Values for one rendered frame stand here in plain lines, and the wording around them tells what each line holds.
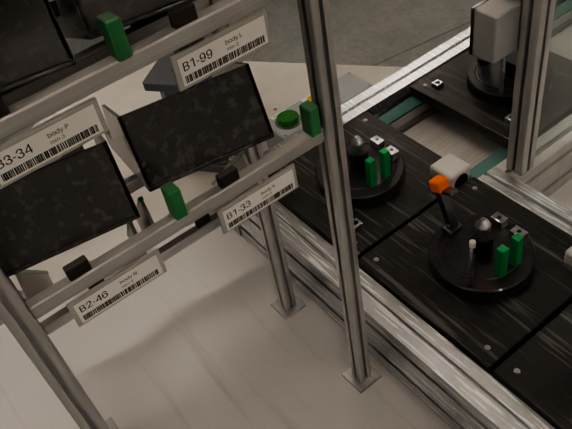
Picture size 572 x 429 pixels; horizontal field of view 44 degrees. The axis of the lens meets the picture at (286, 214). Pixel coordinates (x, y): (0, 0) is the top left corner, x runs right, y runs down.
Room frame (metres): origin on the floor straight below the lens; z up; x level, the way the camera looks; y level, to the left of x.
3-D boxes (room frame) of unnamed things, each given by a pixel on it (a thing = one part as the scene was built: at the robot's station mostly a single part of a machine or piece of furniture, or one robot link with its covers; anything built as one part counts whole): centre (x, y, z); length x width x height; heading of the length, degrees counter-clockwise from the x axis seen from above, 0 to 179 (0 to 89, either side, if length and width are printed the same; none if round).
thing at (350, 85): (1.04, -0.10, 0.93); 0.21 x 0.07 x 0.06; 119
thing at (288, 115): (1.01, -0.04, 0.96); 0.04 x 0.04 x 0.02
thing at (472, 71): (0.98, -0.43, 0.98); 0.14 x 0.14 x 0.02
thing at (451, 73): (0.98, -0.43, 0.96); 0.24 x 0.24 x 0.02; 29
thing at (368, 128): (0.82, -0.13, 1.01); 0.24 x 0.24 x 0.13; 29
